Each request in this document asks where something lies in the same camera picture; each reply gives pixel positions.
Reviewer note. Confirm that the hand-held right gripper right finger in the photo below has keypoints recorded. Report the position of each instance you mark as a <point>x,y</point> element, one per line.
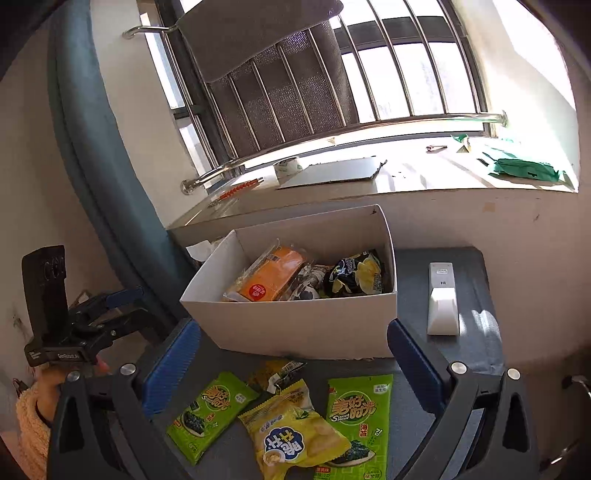
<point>415,369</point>

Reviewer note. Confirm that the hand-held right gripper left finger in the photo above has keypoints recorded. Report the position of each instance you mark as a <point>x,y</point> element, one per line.
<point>168,364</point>

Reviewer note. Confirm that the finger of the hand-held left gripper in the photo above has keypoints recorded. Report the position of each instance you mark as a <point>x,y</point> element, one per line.
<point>129,321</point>
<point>124,296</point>

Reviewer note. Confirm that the green seaweed packet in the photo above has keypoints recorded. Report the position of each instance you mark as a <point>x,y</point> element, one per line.
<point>207,415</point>
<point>362,406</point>

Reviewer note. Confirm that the small dark yellow packet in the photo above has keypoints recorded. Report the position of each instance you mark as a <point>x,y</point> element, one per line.
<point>270,373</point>

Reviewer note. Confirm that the black chip bag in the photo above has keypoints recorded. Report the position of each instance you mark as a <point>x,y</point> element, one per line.
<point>351,277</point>

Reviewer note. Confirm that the white cardboard box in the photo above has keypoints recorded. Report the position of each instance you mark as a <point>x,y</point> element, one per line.
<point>286,330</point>

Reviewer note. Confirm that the orange snack packet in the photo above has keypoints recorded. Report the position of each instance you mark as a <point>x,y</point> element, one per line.
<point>268,281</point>

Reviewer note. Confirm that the yellow-green chip bag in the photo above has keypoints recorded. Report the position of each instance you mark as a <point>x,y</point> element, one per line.
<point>291,438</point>

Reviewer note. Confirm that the person's left forearm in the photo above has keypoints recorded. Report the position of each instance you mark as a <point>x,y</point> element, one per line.
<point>34,429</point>

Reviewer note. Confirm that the person's left hand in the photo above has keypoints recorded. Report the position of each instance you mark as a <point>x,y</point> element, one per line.
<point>51,392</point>

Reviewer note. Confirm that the white remote control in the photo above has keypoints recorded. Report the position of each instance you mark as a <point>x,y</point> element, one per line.
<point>442,300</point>

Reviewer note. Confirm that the tissue box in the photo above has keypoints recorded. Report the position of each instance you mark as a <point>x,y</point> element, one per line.
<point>203,249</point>

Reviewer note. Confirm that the teal curtain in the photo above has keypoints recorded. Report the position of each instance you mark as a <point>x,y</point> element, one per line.
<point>92,161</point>

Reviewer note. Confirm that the red pen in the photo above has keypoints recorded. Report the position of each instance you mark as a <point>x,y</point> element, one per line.
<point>240,188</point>

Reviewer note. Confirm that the tape roll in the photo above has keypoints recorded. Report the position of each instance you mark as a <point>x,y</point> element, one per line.
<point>287,168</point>

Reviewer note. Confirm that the grey flat board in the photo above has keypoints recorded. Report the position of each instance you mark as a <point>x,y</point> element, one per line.
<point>332,173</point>

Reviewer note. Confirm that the small metal clip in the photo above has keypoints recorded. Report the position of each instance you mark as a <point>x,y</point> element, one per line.
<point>436,147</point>

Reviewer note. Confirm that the green cloth bag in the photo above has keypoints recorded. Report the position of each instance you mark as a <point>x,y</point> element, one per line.
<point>526,168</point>

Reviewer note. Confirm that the small green scrap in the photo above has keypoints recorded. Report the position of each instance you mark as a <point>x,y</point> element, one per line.
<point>461,143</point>

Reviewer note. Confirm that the steel window railing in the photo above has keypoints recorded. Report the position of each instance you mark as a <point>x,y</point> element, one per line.
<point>369,124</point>

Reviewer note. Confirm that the dark mesh cloth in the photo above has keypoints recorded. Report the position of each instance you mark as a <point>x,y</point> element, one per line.
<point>286,97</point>

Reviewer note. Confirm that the grey towel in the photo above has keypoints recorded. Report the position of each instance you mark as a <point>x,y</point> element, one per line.
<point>249,32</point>

